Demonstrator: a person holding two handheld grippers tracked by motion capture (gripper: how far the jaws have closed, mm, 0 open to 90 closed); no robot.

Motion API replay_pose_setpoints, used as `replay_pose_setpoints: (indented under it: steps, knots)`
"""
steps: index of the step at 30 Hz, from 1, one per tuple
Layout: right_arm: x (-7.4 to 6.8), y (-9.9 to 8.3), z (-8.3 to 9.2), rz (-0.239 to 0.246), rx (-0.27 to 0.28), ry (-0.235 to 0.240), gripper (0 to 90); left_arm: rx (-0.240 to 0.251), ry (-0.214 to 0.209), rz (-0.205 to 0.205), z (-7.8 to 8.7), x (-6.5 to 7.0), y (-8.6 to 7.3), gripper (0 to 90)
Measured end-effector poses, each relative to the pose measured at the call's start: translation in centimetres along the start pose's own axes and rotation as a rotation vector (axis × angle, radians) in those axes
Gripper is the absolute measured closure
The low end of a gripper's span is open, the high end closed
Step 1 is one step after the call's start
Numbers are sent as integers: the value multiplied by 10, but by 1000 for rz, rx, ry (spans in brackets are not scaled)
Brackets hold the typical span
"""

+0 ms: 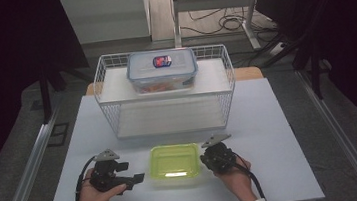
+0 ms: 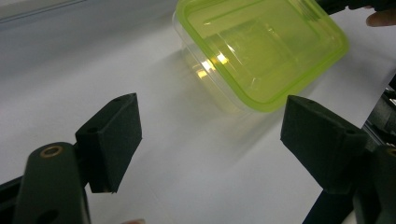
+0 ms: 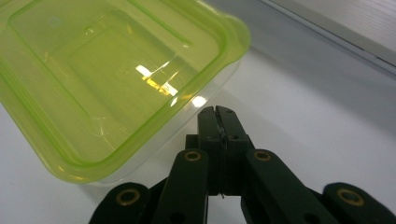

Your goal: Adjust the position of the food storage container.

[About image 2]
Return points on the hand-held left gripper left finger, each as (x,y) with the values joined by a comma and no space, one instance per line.
(115,140)

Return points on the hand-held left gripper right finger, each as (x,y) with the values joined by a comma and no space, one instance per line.
(323,143)

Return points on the clear container with green lid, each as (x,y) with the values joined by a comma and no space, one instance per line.
(264,62)

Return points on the aluminium floor rail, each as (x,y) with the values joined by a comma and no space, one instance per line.
(384,115)

